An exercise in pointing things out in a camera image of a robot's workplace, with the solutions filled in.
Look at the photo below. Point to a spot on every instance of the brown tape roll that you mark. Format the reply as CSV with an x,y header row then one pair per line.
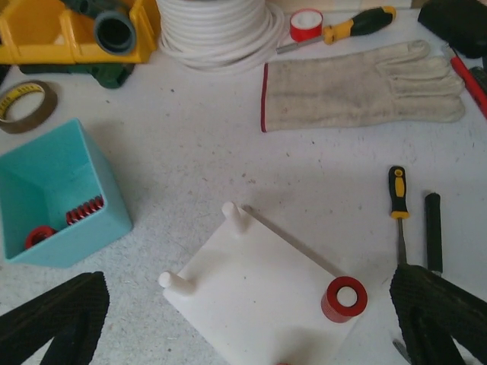
x,y
27,105

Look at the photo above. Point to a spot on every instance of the white peg board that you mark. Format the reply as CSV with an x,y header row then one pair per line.
x,y
255,298

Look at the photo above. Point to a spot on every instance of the black sanding block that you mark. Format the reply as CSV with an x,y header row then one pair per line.
x,y
461,24

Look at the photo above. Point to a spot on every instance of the grey pipe fitting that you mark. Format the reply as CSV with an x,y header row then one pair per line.
x,y
114,32

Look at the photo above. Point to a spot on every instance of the yellow storage bin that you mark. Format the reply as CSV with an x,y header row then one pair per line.
x,y
47,32

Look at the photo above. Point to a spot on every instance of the beige work glove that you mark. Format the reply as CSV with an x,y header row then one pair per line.
x,y
399,82

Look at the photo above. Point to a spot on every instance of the light blue plastic box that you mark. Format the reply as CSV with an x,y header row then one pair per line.
x,y
48,176

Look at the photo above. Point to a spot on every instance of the small red spring front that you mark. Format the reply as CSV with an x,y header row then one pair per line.
x,y
344,299

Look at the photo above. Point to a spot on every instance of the yellow black screwdriver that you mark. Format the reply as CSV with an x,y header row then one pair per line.
x,y
365,23

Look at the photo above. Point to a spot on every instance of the red white tape roll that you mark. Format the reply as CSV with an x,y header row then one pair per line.
x,y
305,24

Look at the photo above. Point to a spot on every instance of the white cable spool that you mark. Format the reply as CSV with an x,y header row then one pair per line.
x,y
223,37

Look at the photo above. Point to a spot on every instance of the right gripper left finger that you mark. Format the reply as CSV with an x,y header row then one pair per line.
x,y
70,317

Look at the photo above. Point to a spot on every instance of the long red spring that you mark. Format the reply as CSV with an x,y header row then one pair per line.
x,y
84,210

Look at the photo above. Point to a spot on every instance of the small file yellow handle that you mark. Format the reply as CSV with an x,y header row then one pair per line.
x,y
399,212

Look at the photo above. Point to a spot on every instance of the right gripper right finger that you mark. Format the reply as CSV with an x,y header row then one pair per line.
x,y
434,315

